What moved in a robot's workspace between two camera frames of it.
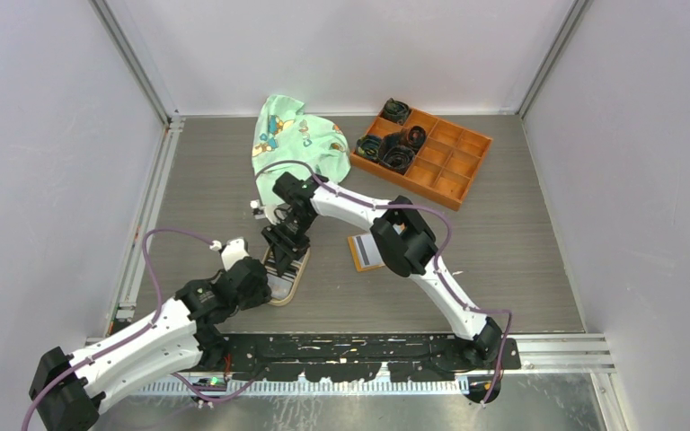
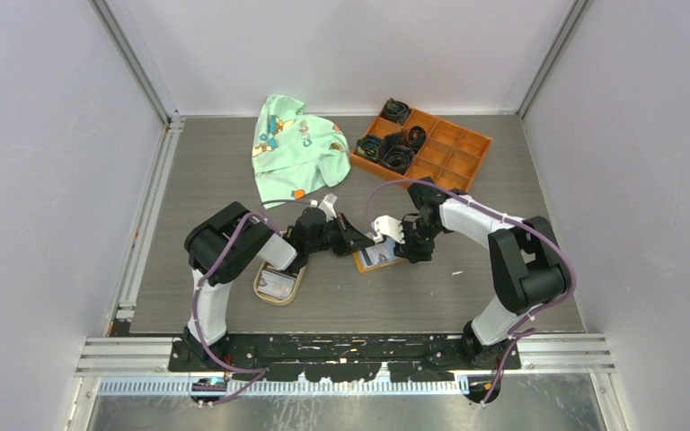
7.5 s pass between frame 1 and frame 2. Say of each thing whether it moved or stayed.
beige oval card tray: stayed
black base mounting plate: stayed
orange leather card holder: stayed
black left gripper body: moved
